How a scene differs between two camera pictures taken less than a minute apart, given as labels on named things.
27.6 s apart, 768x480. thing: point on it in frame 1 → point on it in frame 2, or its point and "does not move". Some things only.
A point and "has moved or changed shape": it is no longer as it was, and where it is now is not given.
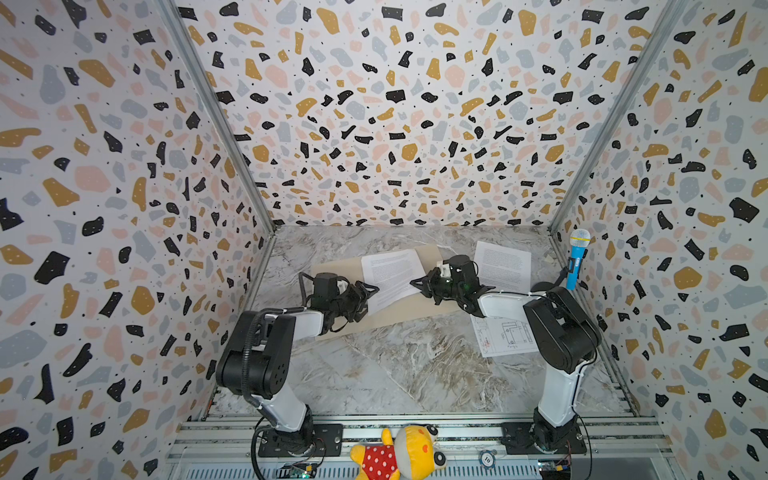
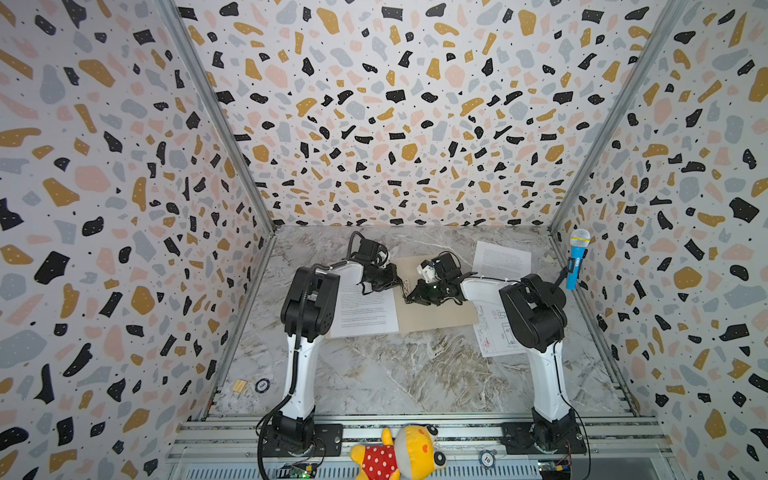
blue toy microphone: x=579 y=240 does not move
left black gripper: x=357 y=300 → x=388 y=279
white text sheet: x=392 y=273 has moved or changed shape
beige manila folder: x=428 y=257 → x=416 y=317
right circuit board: x=554 y=469 does not move
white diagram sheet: x=503 y=336 does not move
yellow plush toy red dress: x=413 y=455 does not move
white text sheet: x=506 y=269 does not move
